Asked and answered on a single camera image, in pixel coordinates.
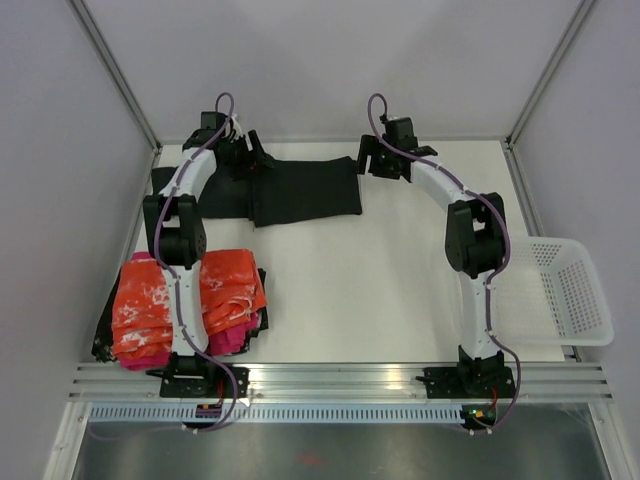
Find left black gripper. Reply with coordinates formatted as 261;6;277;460
220;131;273;183

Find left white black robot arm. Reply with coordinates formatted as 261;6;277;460
143;111;267;397

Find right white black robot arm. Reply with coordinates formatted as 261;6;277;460
357;114;509;396

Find orange white folded trousers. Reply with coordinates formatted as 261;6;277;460
110;248;270;364

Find pink folded trousers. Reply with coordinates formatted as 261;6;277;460
119;252;262;372

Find white plastic basket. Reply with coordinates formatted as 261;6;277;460
491;236;614;347

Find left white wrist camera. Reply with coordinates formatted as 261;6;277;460
221;115;244;143

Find left aluminium frame post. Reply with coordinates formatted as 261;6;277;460
64;0;161;151

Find aluminium frame post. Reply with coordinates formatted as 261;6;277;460
64;0;161;151
505;0;598;150

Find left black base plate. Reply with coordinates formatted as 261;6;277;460
159;365;249;399

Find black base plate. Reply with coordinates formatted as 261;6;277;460
415;367;516;399
159;365;249;399

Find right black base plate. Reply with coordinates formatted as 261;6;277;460
415;367;516;399

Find white slotted cable duct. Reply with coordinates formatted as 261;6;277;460
89;402;464;425

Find right aluminium frame post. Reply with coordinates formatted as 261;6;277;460
505;0;598;150

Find aluminium mounting rail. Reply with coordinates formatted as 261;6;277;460
65;362;613;404

